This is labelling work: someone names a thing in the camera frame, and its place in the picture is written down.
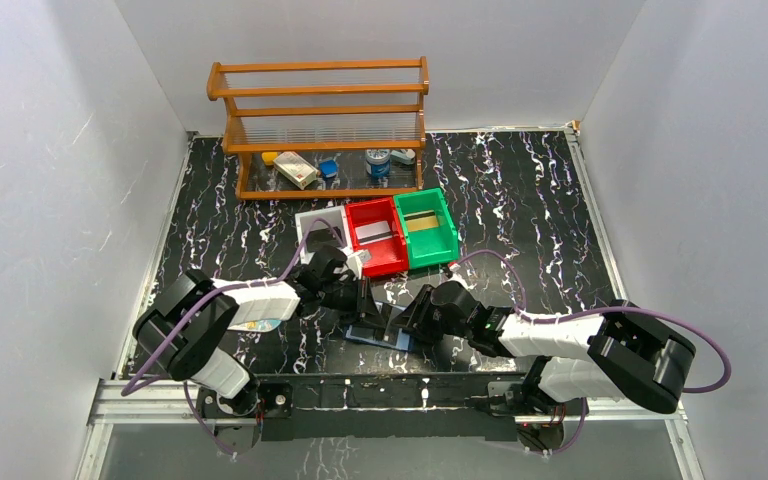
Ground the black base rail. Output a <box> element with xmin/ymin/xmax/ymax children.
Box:
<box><xmin>194</xmin><ymin>373</ymin><xmax>589</xmax><ymax>453</ymax></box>

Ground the wooden shelf rack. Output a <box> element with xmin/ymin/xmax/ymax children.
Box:
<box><xmin>206</xmin><ymin>56</ymin><xmax>431</xmax><ymax>200</ymax></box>

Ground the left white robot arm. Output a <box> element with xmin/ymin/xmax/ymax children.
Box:
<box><xmin>132</xmin><ymin>246</ymin><xmax>375</xmax><ymax>416</ymax></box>

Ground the red plastic bin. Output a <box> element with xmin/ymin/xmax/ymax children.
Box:
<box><xmin>345</xmin><ymin>197</ymin><xmax>409</xmax><ymax>278</ymax></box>

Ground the black card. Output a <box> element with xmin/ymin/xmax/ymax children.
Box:
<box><xmin>305</xmin><ymin>227</ymin><xmax>344</xmax><ymax>252</ymax></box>

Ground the blue round tin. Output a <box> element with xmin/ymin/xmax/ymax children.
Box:
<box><xmin>364</xmin><ymin>149</ymin><xmax>392</xmax><ymax>179</ymax></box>

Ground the white card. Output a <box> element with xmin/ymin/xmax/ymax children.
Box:
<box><xmin>354</xmin><ymin>221</ymin><xmax>393</xmax><ymax>245</ymax></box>

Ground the white red small box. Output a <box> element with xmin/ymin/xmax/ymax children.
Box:
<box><xmin>273</xmin><ymin>151</ymin><xmax>319</xmax><ymax>190</ymax></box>

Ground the blue toothbrush blister pack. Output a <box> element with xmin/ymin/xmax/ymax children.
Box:
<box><xmin>228</xmin><ymin>319</ymin><xmax>283</xmax><ymax>333</ymax></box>

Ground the grey tape dispenser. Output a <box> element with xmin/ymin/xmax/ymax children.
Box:
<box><xmin>390</xmin><ymin>149</ymin><xmax>417</xmax><ymax>165</ymax></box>

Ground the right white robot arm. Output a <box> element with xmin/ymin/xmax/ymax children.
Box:
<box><xmin>388</xmin><ymin>281</ymin><xmax>696</xmax><ymax>414</ymax></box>

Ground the white plastic bin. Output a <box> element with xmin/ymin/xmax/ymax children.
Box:
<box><xmin>295</xmin><ymin>206</ymin><xmax>353</xmax><ymax>263</ymax></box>

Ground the blue small cube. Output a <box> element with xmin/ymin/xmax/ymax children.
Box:
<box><xmin>318</xmin><ymin>157</ymin><xmax>339</xmax><ymax>181</ymax></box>

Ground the yellow small object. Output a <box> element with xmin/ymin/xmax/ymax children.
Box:
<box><xmin>261</xmin><ymin>152</ymin><xmax>279</xmax><ymax>166</ymax></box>

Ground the green plastic bin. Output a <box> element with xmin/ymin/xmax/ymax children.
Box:
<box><xmin>393</xmin><ymin>188</ymin><xmax>460</xmax><ymax>269</ymax></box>

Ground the navy blue card holder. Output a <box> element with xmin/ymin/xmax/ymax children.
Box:
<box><xmin>344</xmin><ymin>301</ymin><xmax>413</xmax><ymax>352</ymax></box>

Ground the gold card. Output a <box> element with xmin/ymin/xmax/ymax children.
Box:
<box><xmin>404</xmin><ymin>210</ymin><xmax>440</xmax><ymax>232</ymax></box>

